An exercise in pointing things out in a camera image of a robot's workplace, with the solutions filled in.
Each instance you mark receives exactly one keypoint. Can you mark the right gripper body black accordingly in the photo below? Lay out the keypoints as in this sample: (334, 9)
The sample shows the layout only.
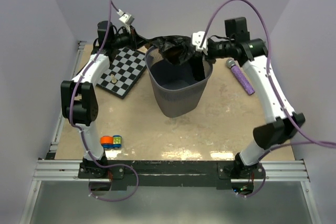
(212, 54)

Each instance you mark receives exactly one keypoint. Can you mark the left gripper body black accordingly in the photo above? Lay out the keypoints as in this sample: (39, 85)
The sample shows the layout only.
(133, 45)

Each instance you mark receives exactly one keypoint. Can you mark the black plastic trash bag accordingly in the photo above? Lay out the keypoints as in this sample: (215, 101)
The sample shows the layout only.
(178, 50)

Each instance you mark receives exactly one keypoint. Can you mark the grey plastic trash bin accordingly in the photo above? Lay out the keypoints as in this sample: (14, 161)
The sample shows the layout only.
(177, 88)

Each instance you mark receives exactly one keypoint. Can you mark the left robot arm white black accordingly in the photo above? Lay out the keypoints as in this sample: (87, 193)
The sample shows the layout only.
(79, 104)

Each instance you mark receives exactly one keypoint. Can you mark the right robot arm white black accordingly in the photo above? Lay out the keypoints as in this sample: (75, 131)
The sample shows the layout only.
(251, 55)

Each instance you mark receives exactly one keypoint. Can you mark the purple glitter toy microphone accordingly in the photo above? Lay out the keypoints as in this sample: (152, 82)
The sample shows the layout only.
(240, 77)

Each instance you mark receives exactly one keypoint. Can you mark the black white chessboard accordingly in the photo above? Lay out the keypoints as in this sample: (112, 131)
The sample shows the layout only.
(127, 67)

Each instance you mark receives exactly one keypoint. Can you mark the beige chess pawn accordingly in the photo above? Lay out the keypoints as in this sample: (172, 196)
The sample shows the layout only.
(113, 79)

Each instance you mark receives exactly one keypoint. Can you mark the orange blue toy car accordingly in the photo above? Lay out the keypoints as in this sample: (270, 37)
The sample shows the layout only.
(110, 142)

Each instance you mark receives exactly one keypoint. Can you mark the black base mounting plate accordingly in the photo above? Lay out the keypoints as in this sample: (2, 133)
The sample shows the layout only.
(219, 174)

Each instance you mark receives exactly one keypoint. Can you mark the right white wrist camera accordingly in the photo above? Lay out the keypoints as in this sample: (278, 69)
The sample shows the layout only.
(199, 41)

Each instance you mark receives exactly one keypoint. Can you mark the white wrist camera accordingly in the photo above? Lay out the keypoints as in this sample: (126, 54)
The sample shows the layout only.
(126, 19)
(199, 41)

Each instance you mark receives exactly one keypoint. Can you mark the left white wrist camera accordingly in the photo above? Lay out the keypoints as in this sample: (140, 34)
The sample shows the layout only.
(126, 19)

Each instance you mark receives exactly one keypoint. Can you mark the aluminium left side rail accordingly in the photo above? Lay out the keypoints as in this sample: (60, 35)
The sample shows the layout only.
(55, 139)

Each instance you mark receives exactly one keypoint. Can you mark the aluminium rail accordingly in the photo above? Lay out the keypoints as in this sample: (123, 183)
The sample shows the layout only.
(55, 139)
(276, 171)

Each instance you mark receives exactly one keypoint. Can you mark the aluminium front rail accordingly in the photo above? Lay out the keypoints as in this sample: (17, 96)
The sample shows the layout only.
(276, 171)

